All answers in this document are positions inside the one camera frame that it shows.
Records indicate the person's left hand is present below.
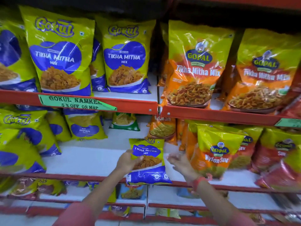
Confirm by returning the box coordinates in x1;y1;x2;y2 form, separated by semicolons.
115;149;144;176

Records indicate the person's right hand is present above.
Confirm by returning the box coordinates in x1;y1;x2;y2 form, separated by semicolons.
167;152;201;184

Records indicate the small blue yellow snack packet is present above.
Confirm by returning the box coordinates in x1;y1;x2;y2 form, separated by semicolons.
126;138;172;186

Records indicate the person's left forearm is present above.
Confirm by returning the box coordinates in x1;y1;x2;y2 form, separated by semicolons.
80;168;128;211

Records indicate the person's right forearm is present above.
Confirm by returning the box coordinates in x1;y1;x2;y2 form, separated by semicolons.
192;180;237;221

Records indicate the light blue snack packet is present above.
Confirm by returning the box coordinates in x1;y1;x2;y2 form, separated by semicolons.
118;183;148;201

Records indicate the red wristband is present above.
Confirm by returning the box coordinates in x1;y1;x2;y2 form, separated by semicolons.
191;176;210;193

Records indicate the green yellow snack packet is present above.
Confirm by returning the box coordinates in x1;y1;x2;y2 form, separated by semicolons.
109;112;141;132

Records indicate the red metal shelf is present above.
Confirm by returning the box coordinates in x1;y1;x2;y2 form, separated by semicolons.
0;73;158;115
0;185;301;215
0;114;301;195
165;0;301;11
158;86;301;128

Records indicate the pink left sleeve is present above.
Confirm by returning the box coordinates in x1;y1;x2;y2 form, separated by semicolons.
52;201;97;226

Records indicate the pink sleeve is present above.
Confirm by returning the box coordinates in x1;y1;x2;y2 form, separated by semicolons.
225;211;257;226
52;201;97;226

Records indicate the green paper offer label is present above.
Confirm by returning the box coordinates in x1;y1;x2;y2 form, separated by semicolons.
38;94;117;112

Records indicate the pink right sleeve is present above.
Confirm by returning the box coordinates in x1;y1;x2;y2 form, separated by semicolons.
225;211;257;226

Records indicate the large orange yellow snack packet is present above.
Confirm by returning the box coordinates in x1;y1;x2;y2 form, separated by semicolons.
222;29;301;115
161;20;235;109

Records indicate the large blue yellow snack packet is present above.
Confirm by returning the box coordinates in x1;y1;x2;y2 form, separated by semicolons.
96;17;156;95
19;5;95;97
90;36;109;92
0;20;39;92

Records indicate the yellow red snack packet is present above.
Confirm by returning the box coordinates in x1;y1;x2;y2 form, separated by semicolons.
0;177;67;199

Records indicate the green paper shelf label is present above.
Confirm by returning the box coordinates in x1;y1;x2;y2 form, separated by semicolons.
274;118;301;128

